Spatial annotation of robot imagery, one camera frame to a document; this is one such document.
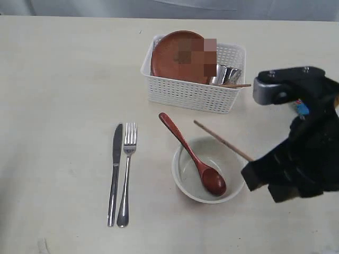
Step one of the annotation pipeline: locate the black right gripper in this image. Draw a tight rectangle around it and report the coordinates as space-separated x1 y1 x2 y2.
241 77 338 203

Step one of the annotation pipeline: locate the brown wooden chopstick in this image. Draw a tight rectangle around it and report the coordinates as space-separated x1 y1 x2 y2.
193 120 254 162
220 84 252 88

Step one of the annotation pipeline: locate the blue chips bag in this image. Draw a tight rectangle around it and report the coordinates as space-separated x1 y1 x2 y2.
292 99 309 115

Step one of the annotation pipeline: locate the dark brown wooden spoon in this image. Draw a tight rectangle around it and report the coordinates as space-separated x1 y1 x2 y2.
158 112 227 196

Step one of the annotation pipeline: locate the pale green ceramic bowl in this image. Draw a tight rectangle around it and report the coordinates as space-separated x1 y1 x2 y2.
172 137 247 204

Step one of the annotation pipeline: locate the white perforated plastic basket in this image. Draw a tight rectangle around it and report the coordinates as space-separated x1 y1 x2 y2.
140 34 246 114

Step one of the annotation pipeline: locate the shiny steel cup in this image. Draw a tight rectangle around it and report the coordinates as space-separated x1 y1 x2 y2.
209 64 242 86

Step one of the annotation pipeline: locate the round brown wooden plate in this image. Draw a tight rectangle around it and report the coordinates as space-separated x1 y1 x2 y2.
150 30 217 84

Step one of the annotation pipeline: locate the silver fork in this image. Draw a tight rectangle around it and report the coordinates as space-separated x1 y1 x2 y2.
117 122 138 228

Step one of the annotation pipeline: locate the silver table knife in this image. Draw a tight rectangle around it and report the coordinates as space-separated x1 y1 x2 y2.
107 123 123 227

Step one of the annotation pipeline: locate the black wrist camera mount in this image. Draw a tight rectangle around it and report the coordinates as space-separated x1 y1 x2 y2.
253 66 325 105

